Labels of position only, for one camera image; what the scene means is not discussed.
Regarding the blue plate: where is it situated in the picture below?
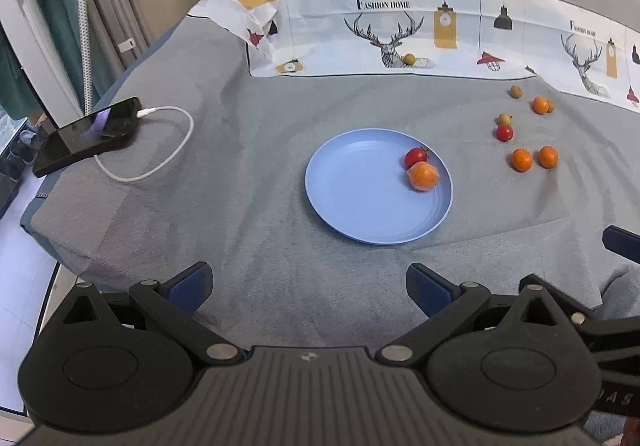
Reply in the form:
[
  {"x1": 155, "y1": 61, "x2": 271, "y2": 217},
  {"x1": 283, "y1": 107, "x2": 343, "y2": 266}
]
[{"x1": 305, "y1": 128, "x2": 454, "y2": 245}]

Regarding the white printed cloth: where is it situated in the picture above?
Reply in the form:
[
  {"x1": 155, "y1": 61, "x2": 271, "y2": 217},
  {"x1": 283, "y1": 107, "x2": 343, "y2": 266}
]
[{"x1": 182, "y1": 0, "x2": 640, "y2": 114}]

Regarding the white dotted pole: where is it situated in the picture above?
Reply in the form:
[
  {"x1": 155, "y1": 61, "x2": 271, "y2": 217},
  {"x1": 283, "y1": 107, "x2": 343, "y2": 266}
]
[{"x1": 74, "y1": 0, "x2": 97, "y2": 115}]

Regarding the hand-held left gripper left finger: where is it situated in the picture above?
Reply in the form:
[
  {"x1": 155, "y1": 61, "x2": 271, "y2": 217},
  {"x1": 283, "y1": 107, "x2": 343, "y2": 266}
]
[{"x1": 64, "y1": 262, "x2": 246, "y2": 367}]

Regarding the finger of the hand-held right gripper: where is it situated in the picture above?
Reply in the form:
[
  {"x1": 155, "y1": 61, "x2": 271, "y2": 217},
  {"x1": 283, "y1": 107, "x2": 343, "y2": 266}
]
[
  {"x1": 520, "y1": 275, "x2": 640, "y2": 342},
  {"x1": 602, "y1": 225, "x2": 640, "y2": 259}
]

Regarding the white rack frame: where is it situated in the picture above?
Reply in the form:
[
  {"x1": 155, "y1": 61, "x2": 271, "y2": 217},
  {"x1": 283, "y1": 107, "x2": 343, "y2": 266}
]
[{"x1": 0, "y1": 0, "x2": 91, "y2": 127}]

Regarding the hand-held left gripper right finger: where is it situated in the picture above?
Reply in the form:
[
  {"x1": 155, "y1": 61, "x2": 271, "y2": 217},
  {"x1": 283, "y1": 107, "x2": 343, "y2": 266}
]
[{"x1": 376, "y1": 263, "x2": 581, "y2": 368}]

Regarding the peeled mandarin orange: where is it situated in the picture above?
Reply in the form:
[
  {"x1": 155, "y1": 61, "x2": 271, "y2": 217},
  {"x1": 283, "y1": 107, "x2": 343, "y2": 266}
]
[{"x1": 407, "y1": 162, "x2": 440, "y2": 193}]

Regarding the black smartphone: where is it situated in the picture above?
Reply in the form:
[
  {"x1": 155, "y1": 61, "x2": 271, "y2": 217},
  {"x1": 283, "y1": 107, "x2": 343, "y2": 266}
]
[{"x1": 32, "y1": 96, "x2": 143, "y2": 178}]

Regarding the white charging cable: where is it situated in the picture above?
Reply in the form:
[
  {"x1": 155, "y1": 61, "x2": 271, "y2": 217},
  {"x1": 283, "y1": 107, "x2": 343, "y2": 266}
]
[{"x1": 95, "y1": 106, "x2": 195, "y2": 183}]

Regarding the grey bed sheet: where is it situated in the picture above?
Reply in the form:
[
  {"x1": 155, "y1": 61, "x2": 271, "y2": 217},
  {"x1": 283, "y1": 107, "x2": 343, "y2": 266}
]
[{"x1": 20, "y1": 0, "x2": 640, "y2": 342}]

